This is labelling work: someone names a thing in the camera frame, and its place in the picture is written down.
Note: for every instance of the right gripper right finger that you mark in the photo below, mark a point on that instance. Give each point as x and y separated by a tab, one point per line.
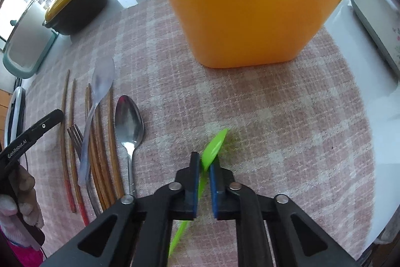
271	231

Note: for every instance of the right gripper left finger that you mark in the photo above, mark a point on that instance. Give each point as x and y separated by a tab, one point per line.
135	231

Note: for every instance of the green plastic spoon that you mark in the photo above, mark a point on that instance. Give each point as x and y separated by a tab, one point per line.
207	157

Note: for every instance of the metal spoon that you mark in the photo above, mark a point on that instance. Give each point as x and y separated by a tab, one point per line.
130	130

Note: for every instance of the clear plastic spoon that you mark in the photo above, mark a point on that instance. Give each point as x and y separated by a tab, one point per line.
101	82

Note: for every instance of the left gloved hand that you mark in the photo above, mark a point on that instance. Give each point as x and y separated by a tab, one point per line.
23	185

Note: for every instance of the white teal lidded pot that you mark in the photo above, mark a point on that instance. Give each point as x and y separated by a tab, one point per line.
29	42

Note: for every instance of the pink checkered table cloth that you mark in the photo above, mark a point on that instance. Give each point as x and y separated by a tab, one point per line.
298	128

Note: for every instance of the black pot yellow lid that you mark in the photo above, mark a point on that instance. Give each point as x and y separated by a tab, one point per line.
68	17

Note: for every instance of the white floral rice cooker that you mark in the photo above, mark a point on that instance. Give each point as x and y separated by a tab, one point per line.
381	19

